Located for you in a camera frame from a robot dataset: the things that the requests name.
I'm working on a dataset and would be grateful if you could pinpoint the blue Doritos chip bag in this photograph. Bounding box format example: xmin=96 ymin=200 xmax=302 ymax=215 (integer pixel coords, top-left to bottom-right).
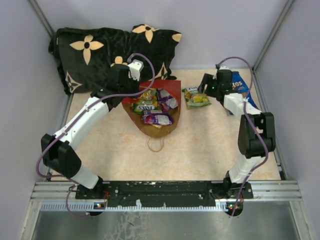
xmin=223 ymin=71 xmax=261 ymax=121

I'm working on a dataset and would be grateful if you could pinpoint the green Fox's candy packet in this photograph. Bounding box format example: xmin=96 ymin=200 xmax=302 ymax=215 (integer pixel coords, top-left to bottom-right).
xmin=181 ymin=86 xmax=211 ymax=110

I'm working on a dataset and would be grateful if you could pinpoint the red brown paper bag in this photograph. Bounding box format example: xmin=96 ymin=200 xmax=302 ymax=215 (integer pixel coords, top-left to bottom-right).
xmin=121 ymin=79 xmax=182 ymax=139

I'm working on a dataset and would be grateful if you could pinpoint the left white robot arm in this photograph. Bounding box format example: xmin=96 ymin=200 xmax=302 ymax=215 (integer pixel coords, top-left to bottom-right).
xmin=41 ymin=60 xmax=144 ymax=199

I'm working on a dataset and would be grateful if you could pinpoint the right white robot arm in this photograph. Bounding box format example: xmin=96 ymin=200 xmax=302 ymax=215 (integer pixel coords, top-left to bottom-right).
xmin=198 ymin=66 xmax=276 ymax=198

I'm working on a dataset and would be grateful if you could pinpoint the yellow candy packet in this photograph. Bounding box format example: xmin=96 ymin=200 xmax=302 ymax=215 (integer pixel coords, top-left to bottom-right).
xmin=138 ymin=88 xmax=158 ymax=102

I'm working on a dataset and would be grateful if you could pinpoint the black flower pattern pillow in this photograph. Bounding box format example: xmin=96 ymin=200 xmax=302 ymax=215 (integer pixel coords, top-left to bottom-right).
xmin=48 ymin=24 xmax=182 ymax=95

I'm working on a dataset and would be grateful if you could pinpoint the purple candy packet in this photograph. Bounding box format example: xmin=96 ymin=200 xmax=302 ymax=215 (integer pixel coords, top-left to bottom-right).
xmin=156 ymin=88 xmax=179 ymax=111
xmin=142 ymin=110 xmax=174 ymax=126

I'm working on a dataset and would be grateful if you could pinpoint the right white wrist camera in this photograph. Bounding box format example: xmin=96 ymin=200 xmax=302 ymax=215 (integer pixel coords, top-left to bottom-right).
xmin=215 ymin=64 xmax=230 ymax=71

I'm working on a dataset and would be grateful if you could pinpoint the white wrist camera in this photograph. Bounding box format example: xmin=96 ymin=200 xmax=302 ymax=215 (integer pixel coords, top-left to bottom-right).
xmin=215 ymin=64 xmax=230 ymax=71
xmin=127 ymin=59 xmax=144 ymax=82

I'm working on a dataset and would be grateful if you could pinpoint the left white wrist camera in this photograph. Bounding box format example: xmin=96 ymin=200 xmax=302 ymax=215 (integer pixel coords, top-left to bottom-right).
xmin=127 ymin=59 xmax=144 ymax=82

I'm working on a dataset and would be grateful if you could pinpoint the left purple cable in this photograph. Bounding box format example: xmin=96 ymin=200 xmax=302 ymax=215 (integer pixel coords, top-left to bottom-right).
xmin=36 ymin=52 xmax=156 ymax=217

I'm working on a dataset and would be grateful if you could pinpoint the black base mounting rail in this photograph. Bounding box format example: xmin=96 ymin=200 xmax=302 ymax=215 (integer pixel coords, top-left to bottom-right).
xmin=75 ymin=178 xmax=253 ymax=208

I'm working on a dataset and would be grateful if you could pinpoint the aluminium frame rail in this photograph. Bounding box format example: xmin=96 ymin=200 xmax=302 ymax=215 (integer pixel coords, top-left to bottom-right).
xmin=31 ymin=180 xmax=302 ymax=201

